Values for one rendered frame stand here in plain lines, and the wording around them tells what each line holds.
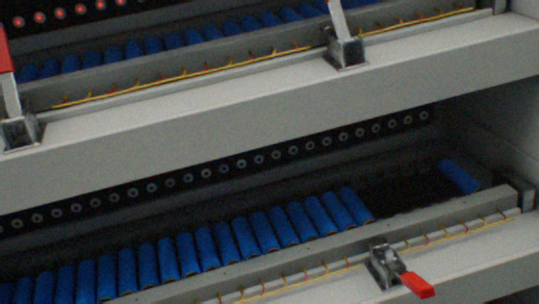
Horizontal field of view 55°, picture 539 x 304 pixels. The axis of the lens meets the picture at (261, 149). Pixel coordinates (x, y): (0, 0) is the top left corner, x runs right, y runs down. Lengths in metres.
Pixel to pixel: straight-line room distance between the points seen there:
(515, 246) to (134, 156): 0.36
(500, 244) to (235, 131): 0.28
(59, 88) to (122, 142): 0.09
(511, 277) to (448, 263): 0.06
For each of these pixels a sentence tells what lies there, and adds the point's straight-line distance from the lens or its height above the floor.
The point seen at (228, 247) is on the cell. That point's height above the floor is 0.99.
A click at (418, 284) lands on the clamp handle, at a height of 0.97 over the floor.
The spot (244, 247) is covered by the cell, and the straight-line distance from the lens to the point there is 0.52.
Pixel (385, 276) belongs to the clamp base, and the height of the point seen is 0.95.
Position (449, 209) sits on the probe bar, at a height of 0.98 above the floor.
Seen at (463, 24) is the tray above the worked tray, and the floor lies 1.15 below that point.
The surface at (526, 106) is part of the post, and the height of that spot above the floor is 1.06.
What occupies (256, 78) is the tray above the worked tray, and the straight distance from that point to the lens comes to 0.45.
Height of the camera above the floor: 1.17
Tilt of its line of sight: 10 degrees down
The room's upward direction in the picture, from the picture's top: 13 degrees counter-clockwise
